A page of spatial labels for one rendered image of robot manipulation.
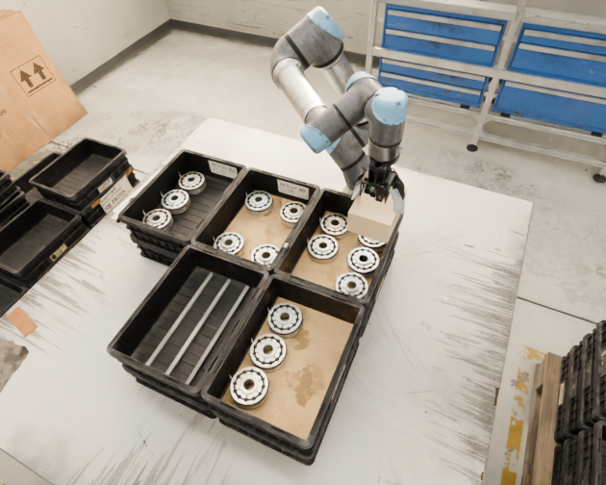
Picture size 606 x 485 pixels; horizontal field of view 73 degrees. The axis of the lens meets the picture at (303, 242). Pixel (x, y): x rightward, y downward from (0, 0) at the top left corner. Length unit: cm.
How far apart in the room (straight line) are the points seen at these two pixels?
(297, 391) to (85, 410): 65
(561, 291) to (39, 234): 276
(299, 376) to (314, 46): 94
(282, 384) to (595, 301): 191
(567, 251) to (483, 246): 119
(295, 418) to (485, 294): 79
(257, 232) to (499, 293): 87
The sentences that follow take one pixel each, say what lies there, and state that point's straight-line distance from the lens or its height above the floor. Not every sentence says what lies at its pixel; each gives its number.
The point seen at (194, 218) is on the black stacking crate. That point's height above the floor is 83.
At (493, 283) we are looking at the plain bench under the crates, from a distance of 160.
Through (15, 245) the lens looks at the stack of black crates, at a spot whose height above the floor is 38.
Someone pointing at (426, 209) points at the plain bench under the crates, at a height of 70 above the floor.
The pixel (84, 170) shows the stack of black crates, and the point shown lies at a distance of 258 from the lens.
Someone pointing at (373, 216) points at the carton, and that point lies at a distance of 112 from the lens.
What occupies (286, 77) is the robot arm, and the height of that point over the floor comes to 134.
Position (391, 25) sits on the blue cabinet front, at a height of 76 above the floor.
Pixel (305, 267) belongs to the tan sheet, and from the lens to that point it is 136.
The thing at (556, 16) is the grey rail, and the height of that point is 93.
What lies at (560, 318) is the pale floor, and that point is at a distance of 252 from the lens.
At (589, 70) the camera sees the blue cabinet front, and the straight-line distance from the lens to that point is 300.
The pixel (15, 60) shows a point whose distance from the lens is 385.
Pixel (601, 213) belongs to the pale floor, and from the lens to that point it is 316.
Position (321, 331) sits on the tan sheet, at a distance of 124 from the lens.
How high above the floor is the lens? 194
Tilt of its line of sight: 51 degrees down
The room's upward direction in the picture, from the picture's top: 4 degrees counter-clockwise
